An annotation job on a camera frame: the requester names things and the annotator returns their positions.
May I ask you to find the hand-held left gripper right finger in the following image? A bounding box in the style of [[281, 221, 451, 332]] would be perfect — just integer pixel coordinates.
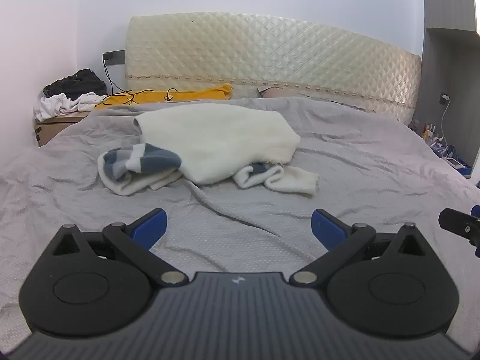
[[290, 209, 432, 286]]

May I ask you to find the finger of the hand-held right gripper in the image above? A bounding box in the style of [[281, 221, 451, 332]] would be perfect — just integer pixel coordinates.
[[439, 208, 480, 258]]

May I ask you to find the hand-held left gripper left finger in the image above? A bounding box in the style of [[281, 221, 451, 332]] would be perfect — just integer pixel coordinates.
[[49, 208, 188, 289]]

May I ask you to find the white blue-striped sweater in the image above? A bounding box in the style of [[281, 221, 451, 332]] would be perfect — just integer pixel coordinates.
[[97, 104, 319, 197]]

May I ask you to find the white clothes pile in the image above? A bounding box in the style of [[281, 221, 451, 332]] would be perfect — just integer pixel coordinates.
[[34, 92, 109, 122]]

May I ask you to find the black clothes pile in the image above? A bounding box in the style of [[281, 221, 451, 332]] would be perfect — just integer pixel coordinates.
[[43, 68, 108, 98]]

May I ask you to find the grey bed sheet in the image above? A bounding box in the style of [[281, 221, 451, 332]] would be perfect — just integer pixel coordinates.
[[0, 95, 480, 346]]

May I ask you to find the cluster of small bottles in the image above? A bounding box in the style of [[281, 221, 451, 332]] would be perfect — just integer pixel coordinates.
[[423, 122, 440, 146]]

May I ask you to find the yellow cloth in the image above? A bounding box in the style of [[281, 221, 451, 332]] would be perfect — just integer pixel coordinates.
[[94, 83, 233, 110]]

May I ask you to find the brown nightstand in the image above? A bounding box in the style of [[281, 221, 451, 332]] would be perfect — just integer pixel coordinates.
[[33, 112, 92, 148]]

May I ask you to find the grey wardrobe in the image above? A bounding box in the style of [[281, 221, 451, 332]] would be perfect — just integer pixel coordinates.
[[410, 0, 480, 169]]

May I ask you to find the cream quilted mattress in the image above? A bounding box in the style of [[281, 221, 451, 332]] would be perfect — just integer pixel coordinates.
[[125, 12, 421, 122]]

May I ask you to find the white charger cable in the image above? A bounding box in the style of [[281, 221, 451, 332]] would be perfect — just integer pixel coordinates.
[[440, 103, 451, 152]]

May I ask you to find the black cable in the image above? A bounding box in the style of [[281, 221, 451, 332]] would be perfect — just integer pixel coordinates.
[[102, 58, 179, 106]]

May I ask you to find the dark wall socket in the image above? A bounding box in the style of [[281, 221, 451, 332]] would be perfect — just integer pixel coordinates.
[[102, 50, 126, 65]]

